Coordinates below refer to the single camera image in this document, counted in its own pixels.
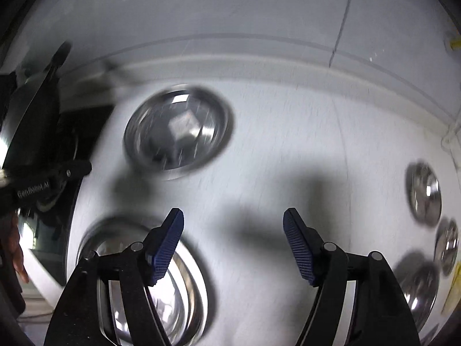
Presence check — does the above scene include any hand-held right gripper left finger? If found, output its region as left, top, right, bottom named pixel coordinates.
left=43, top=208, right=185, bottom=346

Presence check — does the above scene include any large steel bowl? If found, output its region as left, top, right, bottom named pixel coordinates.
left=77, top=216, right=214, bottom=346

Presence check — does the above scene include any steel wok with handle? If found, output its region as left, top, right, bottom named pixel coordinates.
left=0, top=41, right=78, bottom=174

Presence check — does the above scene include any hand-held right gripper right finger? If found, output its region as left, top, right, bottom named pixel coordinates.
left=283, top=208, right=420, bottom=346

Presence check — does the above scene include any small steel bowl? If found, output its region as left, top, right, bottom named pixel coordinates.
left=434, top=218, right=460, bottom=277
left=396, top=261, right=441, bottom=332
left=406, top=161, right=443, bottom=226

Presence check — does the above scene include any wide-rim steel bowl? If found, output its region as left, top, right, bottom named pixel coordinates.
left=123, top=84, right=234, bottom=181

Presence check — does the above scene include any person's left hand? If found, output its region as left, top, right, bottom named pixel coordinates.
left=6, top=211, right=30, bottom=284

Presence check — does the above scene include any yellow cloth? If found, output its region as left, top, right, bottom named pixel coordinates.
left=445, top=262, right=461, bottom=315

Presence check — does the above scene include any black gas stove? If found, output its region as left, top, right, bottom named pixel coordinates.
left=20, top=104, right=116, bottom=262

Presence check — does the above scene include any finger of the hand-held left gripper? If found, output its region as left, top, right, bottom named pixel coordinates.
left=54, top=161, right=93, bottom=183

